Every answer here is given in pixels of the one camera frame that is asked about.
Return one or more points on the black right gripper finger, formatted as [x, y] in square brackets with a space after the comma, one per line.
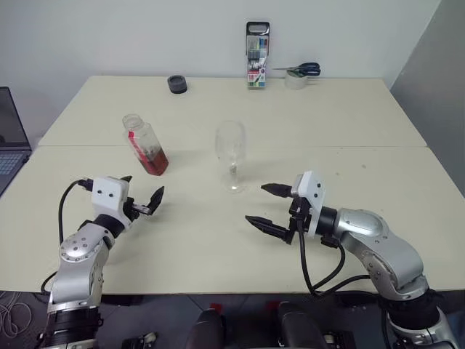
[269, 227]
[278, 189]

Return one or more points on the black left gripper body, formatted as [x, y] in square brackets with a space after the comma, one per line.
[136, 208]

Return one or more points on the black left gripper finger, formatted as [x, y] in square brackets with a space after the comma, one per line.
[157, 200]
[126, 178]

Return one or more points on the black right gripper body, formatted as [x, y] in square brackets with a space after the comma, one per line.
[299, 212]

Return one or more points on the plastic bottle with red liquid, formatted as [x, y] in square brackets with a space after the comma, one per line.
[152, 160]

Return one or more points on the clear wine glass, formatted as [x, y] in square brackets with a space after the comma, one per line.
[232, 169]

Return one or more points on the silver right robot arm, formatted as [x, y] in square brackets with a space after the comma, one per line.
[381, 247]

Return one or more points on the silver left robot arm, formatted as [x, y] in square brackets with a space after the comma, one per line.
[78, 269]

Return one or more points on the small red block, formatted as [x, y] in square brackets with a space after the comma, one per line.
[216, 307]

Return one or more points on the dark rounded shape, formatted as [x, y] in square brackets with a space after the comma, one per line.
[299, 325]
[205, 329]

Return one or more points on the black round tape roll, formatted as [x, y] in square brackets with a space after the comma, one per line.
[177, 84]

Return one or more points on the clear tape roll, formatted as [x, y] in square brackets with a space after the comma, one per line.
[294, 81]

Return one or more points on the grey laptop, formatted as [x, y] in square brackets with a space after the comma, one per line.
[11, 145]

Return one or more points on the marker pen set case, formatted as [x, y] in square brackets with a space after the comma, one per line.
[257, 58]

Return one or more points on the grey partition panel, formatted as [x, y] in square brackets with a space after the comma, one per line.
[436, 91]

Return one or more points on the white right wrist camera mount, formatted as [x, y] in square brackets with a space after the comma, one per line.
[314, 196]

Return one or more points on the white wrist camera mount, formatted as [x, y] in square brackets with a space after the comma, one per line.
[107, 192]
[314, 196]

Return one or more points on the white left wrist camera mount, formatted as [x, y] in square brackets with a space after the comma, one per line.
[107, 192]

